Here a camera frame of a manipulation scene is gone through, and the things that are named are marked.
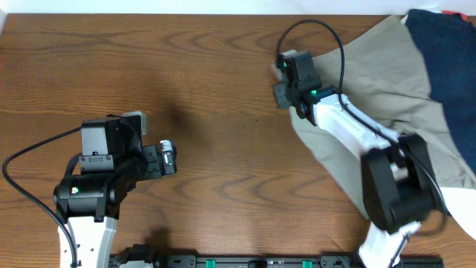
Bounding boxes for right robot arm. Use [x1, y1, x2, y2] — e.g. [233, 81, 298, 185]
[273, 83, 446, 267]

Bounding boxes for white garment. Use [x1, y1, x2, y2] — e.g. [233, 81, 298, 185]
[441, 187, 476, 239]

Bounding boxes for navy blue garment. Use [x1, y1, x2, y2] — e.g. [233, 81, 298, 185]
[405, 9, 475, 170]

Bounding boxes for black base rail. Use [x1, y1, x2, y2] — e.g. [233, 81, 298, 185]
[109, 243, 446, 268]

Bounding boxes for red garment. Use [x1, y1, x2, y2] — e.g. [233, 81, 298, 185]
[442, 10, 468, 22]

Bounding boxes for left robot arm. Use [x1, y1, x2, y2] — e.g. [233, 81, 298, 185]
[54, 140, 177, 267]

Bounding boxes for khaki shorts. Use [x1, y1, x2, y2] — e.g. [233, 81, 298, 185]
[289, 14, 476, 220]

